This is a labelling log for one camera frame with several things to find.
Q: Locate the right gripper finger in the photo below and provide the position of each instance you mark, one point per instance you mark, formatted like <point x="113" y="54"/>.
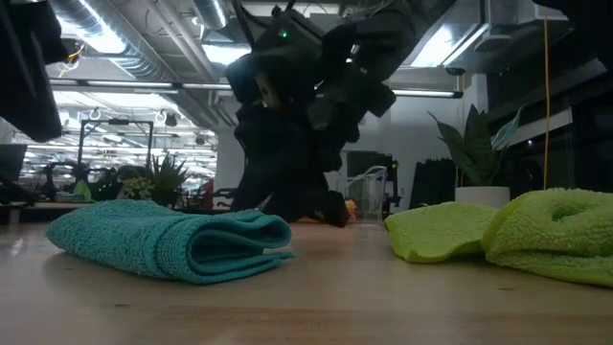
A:
<point x="325" y="206"/>
<point x="273" y="191"/>

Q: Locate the orange microfiber towel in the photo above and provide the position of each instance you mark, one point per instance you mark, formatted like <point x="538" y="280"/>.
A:
<point x="352" y="210"/>

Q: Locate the teal microfiber towel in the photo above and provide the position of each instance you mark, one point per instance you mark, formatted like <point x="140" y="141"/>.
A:
<point x="167" y="239"/>

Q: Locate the green microfiber towel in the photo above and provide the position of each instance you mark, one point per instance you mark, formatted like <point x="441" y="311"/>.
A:
<point x="527" y="235"/>

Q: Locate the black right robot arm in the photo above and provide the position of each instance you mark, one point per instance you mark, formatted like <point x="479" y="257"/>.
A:
<point x="397" y="29"/>

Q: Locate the background black robot arm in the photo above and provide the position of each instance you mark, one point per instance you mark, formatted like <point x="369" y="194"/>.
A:
<point x="222" y="196"/>

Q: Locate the clear plastic bin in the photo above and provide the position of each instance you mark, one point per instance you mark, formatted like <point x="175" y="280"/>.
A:
<point x="371" y="191"/>

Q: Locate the dark monitor screen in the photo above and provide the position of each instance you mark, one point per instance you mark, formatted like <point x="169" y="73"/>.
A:
<point x="12" y="162"/>

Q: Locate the small spiky succulent plant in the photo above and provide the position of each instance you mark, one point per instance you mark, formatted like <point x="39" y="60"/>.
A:
<point x="165" y="182"/>

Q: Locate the black ribbed panel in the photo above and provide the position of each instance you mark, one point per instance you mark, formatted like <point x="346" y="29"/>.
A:
<point x="433" y="179"/>

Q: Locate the long LED light bar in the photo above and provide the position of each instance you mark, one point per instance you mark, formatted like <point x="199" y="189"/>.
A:
<point x="143" y="85"/>

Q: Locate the leafy plant in white pot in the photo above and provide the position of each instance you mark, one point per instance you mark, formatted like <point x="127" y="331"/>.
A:
<point x="479" y="158"/>

